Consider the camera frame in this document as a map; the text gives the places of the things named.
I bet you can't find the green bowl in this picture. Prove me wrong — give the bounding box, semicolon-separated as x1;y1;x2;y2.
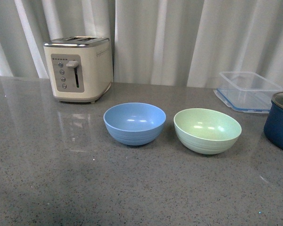
174;108;242;154

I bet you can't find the white curtain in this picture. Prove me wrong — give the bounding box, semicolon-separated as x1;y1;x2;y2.
0;0;283;88

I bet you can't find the blue bowl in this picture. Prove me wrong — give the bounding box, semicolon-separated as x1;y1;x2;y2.
103;103;166;145

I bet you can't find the cream toaster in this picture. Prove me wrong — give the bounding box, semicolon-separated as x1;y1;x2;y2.
43;36;113;103

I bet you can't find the clear plastic container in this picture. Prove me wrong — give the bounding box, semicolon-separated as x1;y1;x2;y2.
214;71;283;113

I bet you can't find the blue saucepan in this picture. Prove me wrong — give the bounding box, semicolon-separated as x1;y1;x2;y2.
264;92;283;150

